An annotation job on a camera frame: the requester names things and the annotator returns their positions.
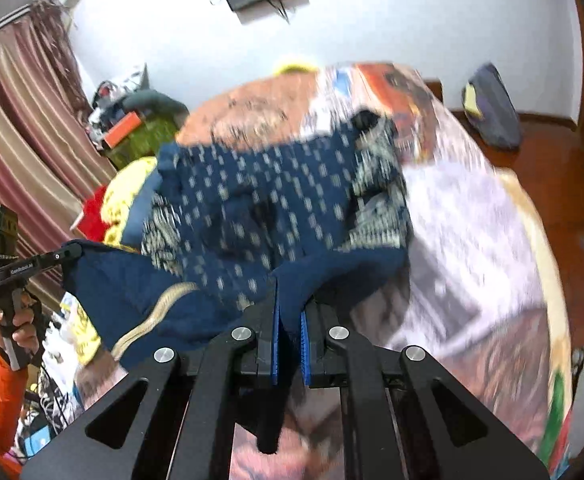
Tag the red cloth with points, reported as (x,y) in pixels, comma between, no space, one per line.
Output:
(91,215)

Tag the yellow fluffy object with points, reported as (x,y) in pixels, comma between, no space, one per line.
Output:
(294,66)

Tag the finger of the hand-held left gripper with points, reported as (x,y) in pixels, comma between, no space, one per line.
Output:
(59,255)

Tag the orange box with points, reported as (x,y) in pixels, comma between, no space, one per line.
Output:
(121,132)

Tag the blue denim garment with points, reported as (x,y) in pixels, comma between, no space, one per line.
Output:
(132,225)

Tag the silver printed bag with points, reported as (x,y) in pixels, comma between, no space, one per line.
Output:
(116,87)

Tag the dark blue bag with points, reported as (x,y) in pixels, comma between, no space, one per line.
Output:
(494,110)

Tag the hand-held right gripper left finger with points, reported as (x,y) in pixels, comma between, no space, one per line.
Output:
(275,340)

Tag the striped pink curtain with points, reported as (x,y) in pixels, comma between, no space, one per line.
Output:
(11,135)

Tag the yellow printed bag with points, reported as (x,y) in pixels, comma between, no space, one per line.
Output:
(84,330)

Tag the yellow cloth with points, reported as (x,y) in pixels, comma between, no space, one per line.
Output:
(126,185)

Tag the grey plush toy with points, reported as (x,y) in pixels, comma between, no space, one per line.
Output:
(156,102)

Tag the navy patterned hoodie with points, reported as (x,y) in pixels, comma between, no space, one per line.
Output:
(221,200)

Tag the green box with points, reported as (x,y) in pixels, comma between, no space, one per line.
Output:
(144,142)

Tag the person's left hand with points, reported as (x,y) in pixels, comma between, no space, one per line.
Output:
(24,320)

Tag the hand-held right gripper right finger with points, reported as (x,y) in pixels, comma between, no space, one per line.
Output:
(306,350)

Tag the printed bedsheet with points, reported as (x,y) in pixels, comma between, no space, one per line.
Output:
(462,240)

